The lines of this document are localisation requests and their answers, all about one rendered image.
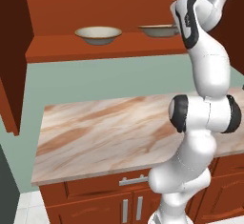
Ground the cream bowl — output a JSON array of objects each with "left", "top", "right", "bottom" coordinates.
[
  {"left": 137, "top": 24, "right": 181, "bottom": 39},
  {"left": 73, "top": 26, "right": 124, "bottom": 47}
]

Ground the red-brown drawer front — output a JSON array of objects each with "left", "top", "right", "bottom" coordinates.
[
  {"left": 64, "top": 168, "right": 154, "bottom": 201},
  {"left": 208, "top": 153, "right": 244, "bottom": 178}
]

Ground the red-brown base cupboard door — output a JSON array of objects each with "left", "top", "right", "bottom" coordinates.
[
  {"left": 131, "top": 189, "right": 164, "bottom": 224},
  {"left": 47, "top": 192, "right": 133, "bottom": 224},
  {"left": 185, "top": 172, "right": 244, "bottom": 224}
]

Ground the silver drawer handle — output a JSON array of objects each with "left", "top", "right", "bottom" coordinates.
[{"left": 118, "top": 174, "right": 150, "bottom": 187}]

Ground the red-brown wall cabinet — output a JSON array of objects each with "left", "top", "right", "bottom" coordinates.
[{"left": 7, "top": 0, "right": 223, "bottom": 65}]

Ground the silver cupboard door handle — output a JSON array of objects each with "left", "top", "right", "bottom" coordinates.
[
  {"left": 135, "top": 195, "right": 144, "bottom": 222},
  {"left": 122, "top": 198, "right": 130, "bottom": 224}
]

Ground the red-brown wall cabinet door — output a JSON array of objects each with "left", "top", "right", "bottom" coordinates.
[
  {"left": 0, "top": 0, "right": 35, "bottom": 137},
  {"left": 209, "top": 0, "right": 244, "bottom": 76}
]

